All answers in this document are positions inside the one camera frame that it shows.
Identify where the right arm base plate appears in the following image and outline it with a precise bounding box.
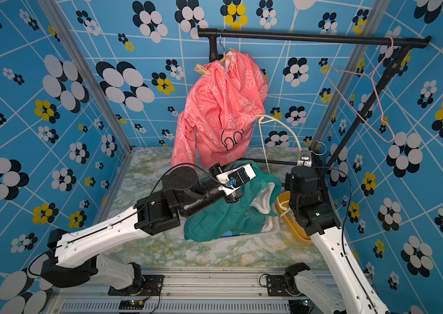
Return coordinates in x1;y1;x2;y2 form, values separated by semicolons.
264;275;304;297

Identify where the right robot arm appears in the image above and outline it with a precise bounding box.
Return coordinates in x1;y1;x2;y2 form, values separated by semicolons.
284;153;390;313

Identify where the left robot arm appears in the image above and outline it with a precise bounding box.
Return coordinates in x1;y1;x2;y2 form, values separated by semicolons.
26;163;255;296

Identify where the white clothespin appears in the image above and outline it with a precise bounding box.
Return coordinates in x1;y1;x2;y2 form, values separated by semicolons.
278;200;295;221

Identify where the small black electronics board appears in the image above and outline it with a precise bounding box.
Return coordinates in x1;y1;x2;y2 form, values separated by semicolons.
119;300;145;311

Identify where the pink jacket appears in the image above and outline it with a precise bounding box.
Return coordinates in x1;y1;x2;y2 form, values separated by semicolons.
172;51;268;168

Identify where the white hanger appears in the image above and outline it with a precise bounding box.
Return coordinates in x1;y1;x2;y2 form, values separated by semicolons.
254;115;302;173

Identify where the wooden hanger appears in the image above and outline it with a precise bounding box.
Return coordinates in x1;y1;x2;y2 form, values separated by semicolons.
218;29;232;64

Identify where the yellow plastic tray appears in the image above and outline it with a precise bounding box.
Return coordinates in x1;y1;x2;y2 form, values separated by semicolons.
275;191;312;243

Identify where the black clothes rack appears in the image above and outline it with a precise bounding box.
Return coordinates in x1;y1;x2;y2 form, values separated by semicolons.
198;28;432;168

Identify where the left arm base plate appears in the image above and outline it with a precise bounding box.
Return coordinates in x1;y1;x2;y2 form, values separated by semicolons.
108;275;165;297

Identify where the white plastic basket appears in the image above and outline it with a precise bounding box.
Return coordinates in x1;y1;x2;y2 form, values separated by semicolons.
221;217;280;238

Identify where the pink clothes hanger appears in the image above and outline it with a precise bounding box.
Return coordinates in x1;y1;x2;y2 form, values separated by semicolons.
321;36;396;144

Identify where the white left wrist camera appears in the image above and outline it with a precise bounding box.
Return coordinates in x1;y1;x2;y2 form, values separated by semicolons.
216;164;256;190

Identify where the green jacket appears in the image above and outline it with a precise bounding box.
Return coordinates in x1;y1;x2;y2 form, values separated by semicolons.
183;161;282;242

